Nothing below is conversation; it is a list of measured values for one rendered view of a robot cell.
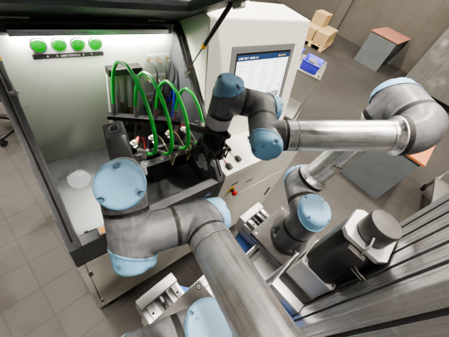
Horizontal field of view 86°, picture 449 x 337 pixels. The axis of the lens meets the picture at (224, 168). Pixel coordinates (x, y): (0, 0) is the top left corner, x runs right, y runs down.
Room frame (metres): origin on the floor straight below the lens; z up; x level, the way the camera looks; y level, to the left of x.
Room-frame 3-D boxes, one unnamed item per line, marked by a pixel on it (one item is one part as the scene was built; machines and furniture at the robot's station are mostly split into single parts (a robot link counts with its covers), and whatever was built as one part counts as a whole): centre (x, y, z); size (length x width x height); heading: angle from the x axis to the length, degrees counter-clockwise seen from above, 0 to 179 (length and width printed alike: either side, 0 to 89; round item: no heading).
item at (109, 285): (0.51, 0.19, 0.44); 0.65 x 0.02 x 0.68; 144
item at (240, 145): (1.15, -0.14, 0.96); 0.70 x 0.22 x 0.03; 144
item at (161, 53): (1.01, 0.47, 1.20); 0.13 x 0.03 x 0.31; 144
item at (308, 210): (0.56, -0.34, 1.20); 0.13 x 0.12 x 0.14; 16
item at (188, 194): (0.53, 0.20, 0.87); 0.62 x 0.04 x 0.16; 144
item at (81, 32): (0.82, 0.61, 1.43); 0.54 x 0.03 x 0.02; 144
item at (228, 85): (0.58, 0.07, 1.51); 0.09 x 0.08 x 0.11; 106
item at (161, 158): (0.76, 0.32, 0.91); 0.34 x 0.10 x 0.15; 144
